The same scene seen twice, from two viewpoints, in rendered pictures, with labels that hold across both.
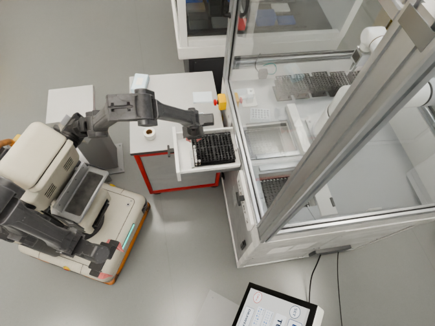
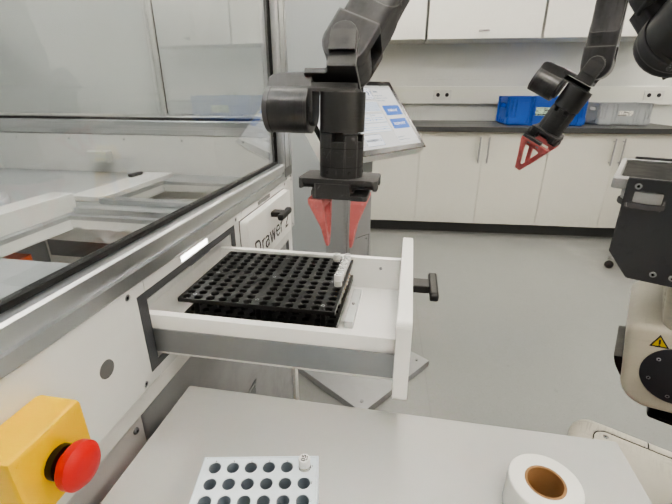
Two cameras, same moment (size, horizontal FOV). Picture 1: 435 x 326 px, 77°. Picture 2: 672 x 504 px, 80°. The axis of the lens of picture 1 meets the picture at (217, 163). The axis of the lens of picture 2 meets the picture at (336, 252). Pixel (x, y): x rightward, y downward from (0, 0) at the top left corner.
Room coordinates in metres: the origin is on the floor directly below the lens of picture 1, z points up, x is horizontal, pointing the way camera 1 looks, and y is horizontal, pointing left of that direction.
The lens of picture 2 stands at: (1.25, 0.36, 1.17)
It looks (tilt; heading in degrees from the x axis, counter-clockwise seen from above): 22 degrees down; 205
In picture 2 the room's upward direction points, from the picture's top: straight up
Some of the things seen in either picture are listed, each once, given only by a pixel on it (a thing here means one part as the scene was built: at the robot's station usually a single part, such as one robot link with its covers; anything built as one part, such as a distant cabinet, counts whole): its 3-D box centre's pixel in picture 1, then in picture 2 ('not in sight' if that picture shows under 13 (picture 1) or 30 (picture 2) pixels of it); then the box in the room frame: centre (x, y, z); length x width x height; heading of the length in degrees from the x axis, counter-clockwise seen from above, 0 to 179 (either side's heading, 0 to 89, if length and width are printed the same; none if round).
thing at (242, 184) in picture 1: (245, 200); (269, 225); (0.51, -0.16, 0.87); 0.29 x 0.02 x 0.11; 15
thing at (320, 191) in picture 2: not in sight; (342, 213); (0.76, 0.14, 1.01); 0.07 x 0.07 x 0.09; 15
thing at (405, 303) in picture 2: (176, 153); (404, 303); (0.73, 0.23, 0.87); 0.29 x 0.02 x 0.11; 15
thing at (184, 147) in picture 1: (214, 150); (270, 297); (0.79, 0.03, 0.86); 0.40 x 0.26 x 0.06; 105
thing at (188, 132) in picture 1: (193, 128); (341, 161); (0.76, 0.14, 1.08); 0.10 x 0.07 x 0.07; 105
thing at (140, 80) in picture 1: (140, 83); not in sight; (1.29, 0.58, 0.78); 0.15 x 0.10 x 0.04; 1
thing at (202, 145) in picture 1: (212, 149); (275, 295); (0.78, 0.03, 0.87); 0.22 x 0.18 x 0.06; 105
